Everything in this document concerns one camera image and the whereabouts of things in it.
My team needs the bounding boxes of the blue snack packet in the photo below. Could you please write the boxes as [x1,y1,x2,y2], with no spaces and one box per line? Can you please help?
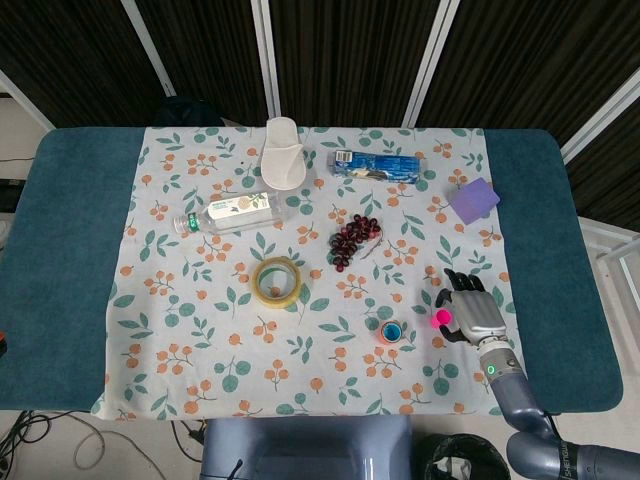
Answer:
[327,148,427,186]

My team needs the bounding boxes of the clear plastic bottle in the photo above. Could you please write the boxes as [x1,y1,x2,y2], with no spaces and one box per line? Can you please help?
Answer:
[172,190,284,236]

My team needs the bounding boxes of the black cables under table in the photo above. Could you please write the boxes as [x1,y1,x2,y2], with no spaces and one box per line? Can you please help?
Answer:
[172,419,207,447]

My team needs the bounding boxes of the purple foam block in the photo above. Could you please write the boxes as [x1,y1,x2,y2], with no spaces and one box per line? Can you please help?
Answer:
[448,177,502,225]

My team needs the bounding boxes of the floral tablecloth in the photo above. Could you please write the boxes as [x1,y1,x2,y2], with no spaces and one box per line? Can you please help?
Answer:
[91,126,532,421]

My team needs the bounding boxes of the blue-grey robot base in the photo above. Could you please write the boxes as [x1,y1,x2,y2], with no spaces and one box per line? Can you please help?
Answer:
[199,416,415,480]

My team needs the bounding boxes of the white partition frame post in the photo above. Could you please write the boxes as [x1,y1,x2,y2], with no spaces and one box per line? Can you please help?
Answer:
[402,0,460,129]
[119,0,176,97]
[251,0,282,122]
[559,74,640,165]
[0,69,54,131]

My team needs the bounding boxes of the white metal rack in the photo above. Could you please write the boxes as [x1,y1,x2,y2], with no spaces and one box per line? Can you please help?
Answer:
[579,215,640,281]

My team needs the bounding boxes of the white slipper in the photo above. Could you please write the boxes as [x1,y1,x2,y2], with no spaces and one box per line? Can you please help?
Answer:
[259,117,307,191]

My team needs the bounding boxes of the orange cup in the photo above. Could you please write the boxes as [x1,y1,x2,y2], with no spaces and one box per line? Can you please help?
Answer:
[378,320,404,346]

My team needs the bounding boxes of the black floor cable bundle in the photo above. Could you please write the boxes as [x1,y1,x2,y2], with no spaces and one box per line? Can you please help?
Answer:
[0,409,54,464]

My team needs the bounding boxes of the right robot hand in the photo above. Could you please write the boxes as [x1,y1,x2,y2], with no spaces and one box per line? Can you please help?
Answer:
[434,268,504,346]

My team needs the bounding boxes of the white floor cable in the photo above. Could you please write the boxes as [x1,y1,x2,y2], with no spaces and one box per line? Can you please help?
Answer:
[49,412,166,471]

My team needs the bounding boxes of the teal table cover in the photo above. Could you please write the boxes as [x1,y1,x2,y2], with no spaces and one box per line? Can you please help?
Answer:
[0,127,625,416]

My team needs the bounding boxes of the clear tape roll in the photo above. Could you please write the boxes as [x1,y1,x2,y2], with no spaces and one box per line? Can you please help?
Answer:
[250,256,305,310]

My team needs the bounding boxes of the dark chair backrest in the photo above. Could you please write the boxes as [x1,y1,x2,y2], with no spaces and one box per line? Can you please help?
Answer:
[152,97,226,128]

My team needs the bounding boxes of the black trash bin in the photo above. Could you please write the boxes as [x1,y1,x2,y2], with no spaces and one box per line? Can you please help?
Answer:
[423,433,510,480]

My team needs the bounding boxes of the dark red grape bunch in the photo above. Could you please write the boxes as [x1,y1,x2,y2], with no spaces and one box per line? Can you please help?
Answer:
[328,213,385,274]

